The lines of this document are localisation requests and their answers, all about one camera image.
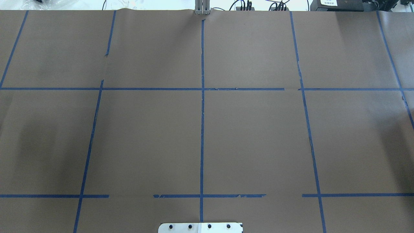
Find black device with label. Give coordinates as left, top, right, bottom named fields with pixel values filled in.
left=310, top=0, right=400, bottom=12

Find aluminium frame post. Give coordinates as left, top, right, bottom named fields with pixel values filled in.
left=195, top=0, right=211, bottom=15

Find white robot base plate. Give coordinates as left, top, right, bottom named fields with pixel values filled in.
left=158, top=222, right=244, bottom=233

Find black power strip with cables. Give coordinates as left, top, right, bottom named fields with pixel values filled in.
left=229, top=0, right=290, bottom=11

